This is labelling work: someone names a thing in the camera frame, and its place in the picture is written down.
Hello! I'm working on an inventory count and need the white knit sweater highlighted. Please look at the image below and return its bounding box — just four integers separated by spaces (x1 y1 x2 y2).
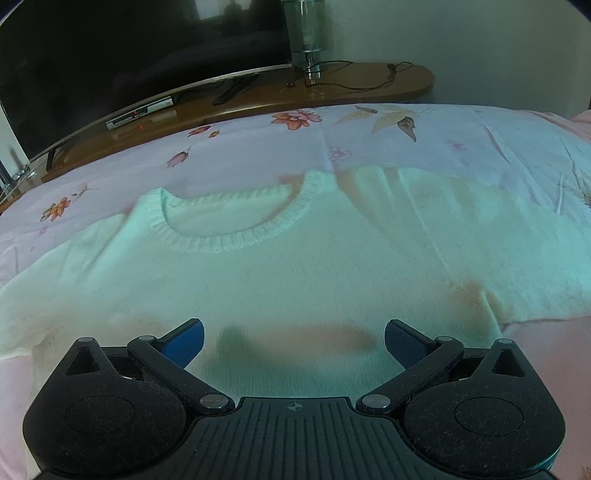
1 166 590 397

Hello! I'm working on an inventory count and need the pink floral bed sheet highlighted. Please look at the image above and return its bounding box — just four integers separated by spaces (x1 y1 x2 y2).
1 104 590 479

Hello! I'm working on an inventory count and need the brown wooden TV cabinet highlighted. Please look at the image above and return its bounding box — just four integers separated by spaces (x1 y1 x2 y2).
29 61 435 183

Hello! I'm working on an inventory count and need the large black curved television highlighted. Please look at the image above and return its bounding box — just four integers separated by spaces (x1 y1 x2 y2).
1 0 291 159

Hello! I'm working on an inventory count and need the black power cable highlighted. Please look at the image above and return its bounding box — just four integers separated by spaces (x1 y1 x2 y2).
283 59 417 93

